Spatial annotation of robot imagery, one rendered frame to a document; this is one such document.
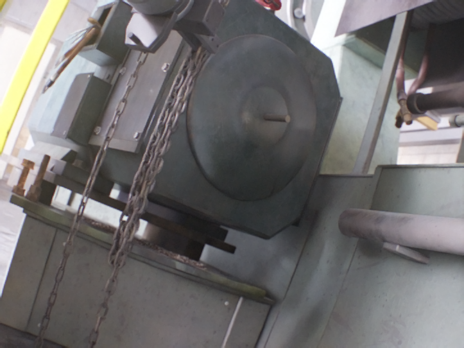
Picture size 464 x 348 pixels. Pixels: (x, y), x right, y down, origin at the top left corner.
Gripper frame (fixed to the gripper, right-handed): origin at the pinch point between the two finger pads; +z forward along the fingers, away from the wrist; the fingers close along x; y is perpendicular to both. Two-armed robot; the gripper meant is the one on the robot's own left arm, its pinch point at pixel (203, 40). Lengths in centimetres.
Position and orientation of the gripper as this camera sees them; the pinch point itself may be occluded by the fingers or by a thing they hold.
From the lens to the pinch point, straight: 94.3
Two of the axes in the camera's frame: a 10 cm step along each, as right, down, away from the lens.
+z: 3.2, 2.4, 9.2
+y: 3.5, -9.3, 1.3
